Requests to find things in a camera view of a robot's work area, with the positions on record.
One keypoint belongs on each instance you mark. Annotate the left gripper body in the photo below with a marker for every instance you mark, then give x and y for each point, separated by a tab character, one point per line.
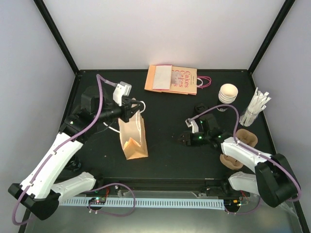
127	106

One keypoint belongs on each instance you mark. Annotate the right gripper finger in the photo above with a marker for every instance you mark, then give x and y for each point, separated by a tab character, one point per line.
182	141
185	135

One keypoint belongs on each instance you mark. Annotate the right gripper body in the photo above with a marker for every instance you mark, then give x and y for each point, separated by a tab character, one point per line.
197	141

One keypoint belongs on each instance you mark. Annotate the orange paper bag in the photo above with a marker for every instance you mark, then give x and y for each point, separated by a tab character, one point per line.
132	136

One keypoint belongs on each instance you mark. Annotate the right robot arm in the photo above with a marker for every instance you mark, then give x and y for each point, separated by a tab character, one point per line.
272	177

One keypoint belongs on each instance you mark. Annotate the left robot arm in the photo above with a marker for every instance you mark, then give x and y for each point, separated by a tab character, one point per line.
38	192

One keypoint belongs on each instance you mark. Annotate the stack of black lids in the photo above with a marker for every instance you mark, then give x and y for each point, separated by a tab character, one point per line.
199	109

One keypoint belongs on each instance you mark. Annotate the orange flat bag stack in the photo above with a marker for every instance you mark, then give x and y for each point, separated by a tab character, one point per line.
159	78

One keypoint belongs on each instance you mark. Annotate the brown pulp cup carrier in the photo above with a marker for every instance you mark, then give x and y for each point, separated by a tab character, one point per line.
230	162

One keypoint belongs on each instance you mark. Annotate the Cakes printed paper bag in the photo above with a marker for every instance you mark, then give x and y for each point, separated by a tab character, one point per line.
184	80

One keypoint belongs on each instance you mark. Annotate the stack of paper cups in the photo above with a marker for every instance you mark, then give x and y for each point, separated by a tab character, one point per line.
227	94

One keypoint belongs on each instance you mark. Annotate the jar of white stirrers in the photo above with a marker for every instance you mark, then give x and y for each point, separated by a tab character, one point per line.
256	105

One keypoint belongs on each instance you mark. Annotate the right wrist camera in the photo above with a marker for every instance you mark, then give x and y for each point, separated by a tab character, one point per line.
192	124

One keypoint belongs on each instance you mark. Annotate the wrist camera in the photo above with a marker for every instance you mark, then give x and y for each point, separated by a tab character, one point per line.
192	124
122	89

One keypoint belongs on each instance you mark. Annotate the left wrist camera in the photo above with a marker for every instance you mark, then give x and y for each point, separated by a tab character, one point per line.
122	89

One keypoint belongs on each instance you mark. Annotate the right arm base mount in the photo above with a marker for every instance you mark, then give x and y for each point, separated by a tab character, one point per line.
220	188

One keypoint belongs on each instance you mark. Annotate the light blue cable duct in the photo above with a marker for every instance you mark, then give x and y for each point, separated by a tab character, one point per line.
146	203

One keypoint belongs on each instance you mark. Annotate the black frame post left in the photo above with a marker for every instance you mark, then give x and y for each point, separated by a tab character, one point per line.
56	34

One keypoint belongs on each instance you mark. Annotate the black frame post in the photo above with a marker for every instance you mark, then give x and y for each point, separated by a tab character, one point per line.
286	7
56	34

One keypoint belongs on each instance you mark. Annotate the black frame post right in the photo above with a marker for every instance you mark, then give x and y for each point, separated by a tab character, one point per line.
286	7

